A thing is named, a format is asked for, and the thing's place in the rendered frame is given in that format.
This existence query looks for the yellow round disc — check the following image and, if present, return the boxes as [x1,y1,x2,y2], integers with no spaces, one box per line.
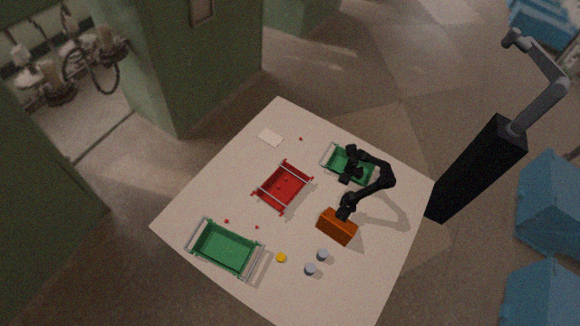
[276,252,285,263]

